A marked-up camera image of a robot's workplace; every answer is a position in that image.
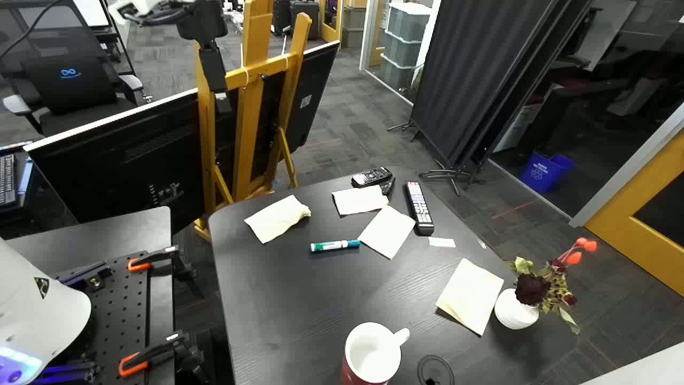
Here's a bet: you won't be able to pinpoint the green and white marker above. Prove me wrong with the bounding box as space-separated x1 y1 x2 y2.
308 238 363 258

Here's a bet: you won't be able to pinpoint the black keypad phone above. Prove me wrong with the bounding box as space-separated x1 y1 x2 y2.
350 166 395 188

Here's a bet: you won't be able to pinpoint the crumpled white napkin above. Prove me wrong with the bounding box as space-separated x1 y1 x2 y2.
242 193 313 246

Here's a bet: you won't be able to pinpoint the long black remote control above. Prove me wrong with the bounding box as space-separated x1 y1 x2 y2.
403 181 436 238

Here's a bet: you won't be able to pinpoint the black backdrop stand foot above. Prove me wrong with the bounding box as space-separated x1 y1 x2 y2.
416 166 474 197

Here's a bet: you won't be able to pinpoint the wooden easel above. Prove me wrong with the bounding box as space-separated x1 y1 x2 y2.
193 0 343 242

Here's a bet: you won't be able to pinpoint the grey plastic storage drawers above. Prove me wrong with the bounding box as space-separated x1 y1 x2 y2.
374 0 434 93

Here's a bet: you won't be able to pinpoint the black curtain backdrop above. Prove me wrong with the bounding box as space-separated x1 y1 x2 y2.
411 0 593 169

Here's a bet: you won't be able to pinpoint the blue bin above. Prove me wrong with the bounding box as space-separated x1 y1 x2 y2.
518 151 577 197

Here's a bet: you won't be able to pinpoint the round white vase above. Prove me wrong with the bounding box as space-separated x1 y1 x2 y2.
494 288 540 331

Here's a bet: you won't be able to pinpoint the dark red and orange flowers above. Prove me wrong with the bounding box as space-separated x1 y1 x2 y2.
511 235 600 336

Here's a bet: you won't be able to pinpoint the black monitor screen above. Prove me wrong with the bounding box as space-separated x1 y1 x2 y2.
24 39 342 234

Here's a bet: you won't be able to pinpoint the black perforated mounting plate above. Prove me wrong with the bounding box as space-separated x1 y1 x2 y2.
52 253 177 385

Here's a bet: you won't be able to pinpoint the yellow wooden door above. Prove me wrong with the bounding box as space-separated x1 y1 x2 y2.
584 130 684 297

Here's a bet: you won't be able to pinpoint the black office chair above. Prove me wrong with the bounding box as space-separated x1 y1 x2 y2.
0 0 147 137

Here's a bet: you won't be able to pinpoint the black keyboard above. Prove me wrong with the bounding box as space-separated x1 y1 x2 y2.
0 149 34 210

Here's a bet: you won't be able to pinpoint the orange-handled black clamp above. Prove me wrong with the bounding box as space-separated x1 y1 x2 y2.
115 329 187 381
125 245 179 276

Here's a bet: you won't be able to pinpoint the black camera on stand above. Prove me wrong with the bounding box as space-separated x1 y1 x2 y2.
176 0 231 95

